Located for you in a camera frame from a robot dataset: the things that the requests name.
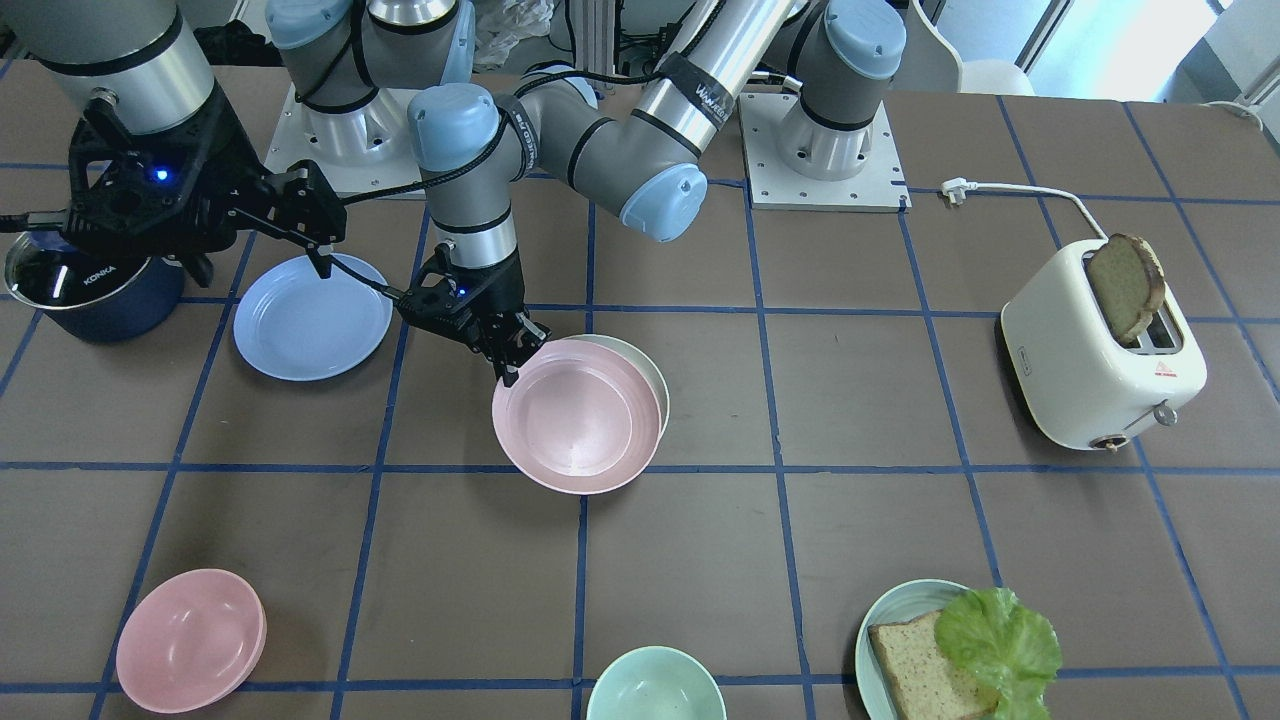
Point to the green bowl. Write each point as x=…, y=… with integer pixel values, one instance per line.
x=656, y=682

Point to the bread slice on plate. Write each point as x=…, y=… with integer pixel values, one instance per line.
x=924, y=684

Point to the toast in toaster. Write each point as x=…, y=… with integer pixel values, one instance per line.
x=1129, y=285

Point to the white chair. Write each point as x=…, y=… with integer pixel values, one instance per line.
x=972, y=46

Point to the dark blue pot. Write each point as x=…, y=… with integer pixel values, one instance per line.
x=95, y=300

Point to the cream toaster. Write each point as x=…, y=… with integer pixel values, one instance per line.
x=1082, y=388

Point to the pink plate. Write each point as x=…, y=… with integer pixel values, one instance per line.
x=580, y=418

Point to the green lettuce leaf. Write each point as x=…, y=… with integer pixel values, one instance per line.
x=991, y=636

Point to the cream plate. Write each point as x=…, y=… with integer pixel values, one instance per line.
x=644, y=363

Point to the blue plate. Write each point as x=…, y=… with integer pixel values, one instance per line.
x=293, y=325

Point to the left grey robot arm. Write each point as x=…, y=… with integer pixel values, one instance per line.
x=472, y=145

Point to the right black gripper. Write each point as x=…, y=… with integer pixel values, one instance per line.
x=213, y=178

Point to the pink bowl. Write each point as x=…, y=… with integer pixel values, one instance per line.
x=191, y=641

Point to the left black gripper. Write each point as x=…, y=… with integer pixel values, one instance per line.
x=502, y=297

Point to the green plate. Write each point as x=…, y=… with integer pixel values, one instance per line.
x=903, y=603

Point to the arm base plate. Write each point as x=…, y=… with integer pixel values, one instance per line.
x=795, y=164
x=361, y=151

